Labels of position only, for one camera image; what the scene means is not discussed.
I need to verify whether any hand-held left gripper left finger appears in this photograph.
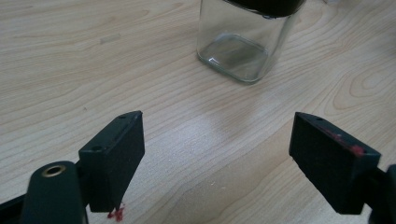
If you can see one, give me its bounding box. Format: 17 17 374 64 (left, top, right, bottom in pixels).
78 110 146 214

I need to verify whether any glass jar with black lid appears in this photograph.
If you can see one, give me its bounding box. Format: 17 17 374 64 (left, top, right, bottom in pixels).
196 0 307 85

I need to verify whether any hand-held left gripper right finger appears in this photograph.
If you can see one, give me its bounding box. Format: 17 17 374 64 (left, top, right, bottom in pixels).
288 111 382 216

